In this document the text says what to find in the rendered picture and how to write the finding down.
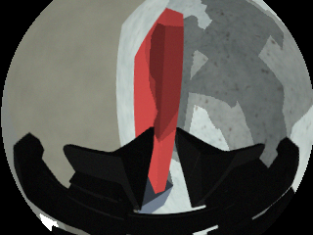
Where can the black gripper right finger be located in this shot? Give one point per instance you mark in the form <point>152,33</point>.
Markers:
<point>204,168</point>

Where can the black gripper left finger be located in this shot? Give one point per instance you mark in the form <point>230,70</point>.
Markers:
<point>128,165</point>

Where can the red square lid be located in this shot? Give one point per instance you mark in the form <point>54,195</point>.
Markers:
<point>158,69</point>

